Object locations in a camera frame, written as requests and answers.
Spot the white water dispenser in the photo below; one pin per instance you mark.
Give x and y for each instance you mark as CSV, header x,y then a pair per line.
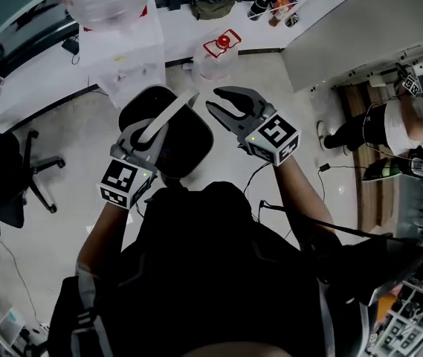
x,y
129,54

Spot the black thermos bottle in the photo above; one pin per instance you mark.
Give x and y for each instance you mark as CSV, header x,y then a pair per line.
x,y
259,7

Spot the person's black clothed torso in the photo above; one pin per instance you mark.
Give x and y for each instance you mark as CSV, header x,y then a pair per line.
x,y
211,273

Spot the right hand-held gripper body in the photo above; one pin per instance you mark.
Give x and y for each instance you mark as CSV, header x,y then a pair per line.
x,y
274,136

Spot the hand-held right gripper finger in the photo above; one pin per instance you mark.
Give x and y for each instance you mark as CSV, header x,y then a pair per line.
x,y
228,119
242,100

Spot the olive green bag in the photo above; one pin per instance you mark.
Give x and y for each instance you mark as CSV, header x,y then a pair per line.
x,y
213,6

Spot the person's right forearm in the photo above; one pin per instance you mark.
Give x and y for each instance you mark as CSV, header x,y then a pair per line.
x,y
304,203

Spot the dark trash bin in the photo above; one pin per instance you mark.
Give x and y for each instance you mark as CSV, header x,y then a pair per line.
x,y
185,140

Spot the black power adapter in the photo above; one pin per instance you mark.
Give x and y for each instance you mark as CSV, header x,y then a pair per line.
x,y
70,45
325,167

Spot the black waist bag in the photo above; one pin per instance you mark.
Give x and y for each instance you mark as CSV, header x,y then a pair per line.
x,y
363,262

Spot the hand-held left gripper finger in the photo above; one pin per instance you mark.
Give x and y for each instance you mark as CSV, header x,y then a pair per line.
x,y
129,136
159,147

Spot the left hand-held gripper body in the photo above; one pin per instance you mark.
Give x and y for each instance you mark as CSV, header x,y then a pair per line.
x,y
125,182

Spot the metal shelf rack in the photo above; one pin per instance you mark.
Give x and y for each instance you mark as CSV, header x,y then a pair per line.
x,y
415,311

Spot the white locker cabinet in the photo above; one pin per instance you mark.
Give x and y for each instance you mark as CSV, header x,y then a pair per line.
x,y
345,32

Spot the clear water jug red cap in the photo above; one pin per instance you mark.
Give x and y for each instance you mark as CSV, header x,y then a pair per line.
x,y
215,61

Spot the small brown bottle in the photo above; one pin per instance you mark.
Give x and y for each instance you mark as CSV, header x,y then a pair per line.
x,y
275,19

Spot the person's left forearm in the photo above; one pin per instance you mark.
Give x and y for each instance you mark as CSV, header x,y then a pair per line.
x,y
101,236

